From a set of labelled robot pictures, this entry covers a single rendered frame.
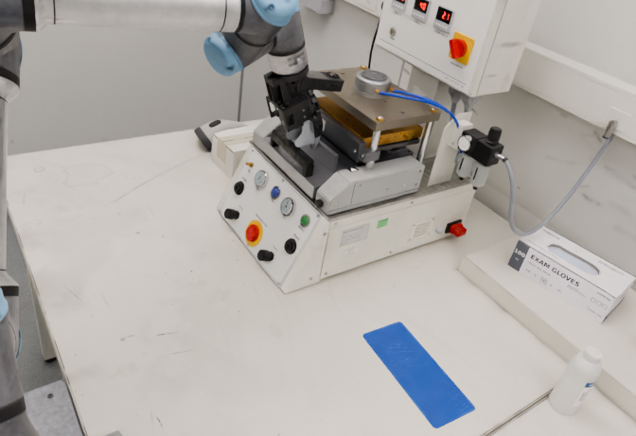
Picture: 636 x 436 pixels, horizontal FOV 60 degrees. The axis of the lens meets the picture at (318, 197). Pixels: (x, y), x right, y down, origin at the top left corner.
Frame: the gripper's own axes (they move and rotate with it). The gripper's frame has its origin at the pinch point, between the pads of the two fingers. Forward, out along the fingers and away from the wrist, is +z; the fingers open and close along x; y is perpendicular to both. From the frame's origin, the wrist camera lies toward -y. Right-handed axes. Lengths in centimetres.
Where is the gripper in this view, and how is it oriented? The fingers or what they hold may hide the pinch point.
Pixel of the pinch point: (314, 142)
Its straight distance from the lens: 120.7
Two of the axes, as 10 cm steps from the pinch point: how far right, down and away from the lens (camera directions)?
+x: 5.5, 5.2, -6.5
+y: -8.3, 4.7, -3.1
